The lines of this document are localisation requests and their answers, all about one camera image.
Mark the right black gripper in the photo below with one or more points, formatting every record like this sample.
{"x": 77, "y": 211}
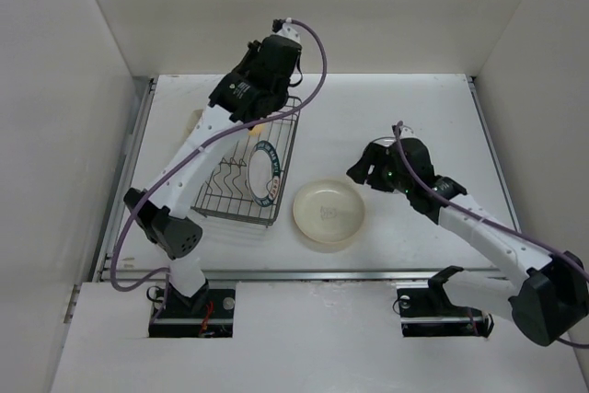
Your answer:
{"x": 376, "y": 155}

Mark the cream white plate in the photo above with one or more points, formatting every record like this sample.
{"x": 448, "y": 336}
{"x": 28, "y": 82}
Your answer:
{"x": 329, "y": 211}

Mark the plate with teal lettered band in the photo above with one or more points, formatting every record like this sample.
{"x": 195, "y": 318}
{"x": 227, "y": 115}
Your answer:
{"x": 264, "y": 174}

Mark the white plate green rim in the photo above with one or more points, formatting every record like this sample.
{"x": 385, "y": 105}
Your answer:
{"x": 385, "y": 140}

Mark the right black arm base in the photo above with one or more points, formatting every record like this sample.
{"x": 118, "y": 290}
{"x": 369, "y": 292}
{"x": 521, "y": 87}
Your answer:
{"x": 426, "y": 312}

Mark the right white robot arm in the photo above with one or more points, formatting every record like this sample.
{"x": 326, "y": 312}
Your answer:
{"x": 544, "y": 292}

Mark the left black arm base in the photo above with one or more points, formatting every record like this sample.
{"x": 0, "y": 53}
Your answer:
{"x": 208, "y": 315}

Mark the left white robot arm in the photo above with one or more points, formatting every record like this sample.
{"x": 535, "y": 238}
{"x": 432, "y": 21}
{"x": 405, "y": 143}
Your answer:
{"x": 255, "y": 89}

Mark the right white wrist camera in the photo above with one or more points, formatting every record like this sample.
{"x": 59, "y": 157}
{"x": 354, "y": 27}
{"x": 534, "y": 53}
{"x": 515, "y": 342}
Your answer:
{"x": 402, "y": 131}

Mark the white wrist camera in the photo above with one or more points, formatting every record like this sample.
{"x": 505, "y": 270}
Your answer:
{"x": 402, "y": 131}
{"x": 284, "y": 27}

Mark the grey wire dish rack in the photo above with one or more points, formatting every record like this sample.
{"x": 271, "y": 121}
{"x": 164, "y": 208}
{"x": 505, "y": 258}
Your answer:
{"x": 226, "y": 195}

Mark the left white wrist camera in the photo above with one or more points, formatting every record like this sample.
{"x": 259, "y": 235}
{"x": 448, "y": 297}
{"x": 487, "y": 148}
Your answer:
{"x": 284, "y": 27}

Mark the aluminium table rail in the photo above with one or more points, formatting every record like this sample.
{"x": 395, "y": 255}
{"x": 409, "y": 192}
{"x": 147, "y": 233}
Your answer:
{"x": 350, "y": 112}

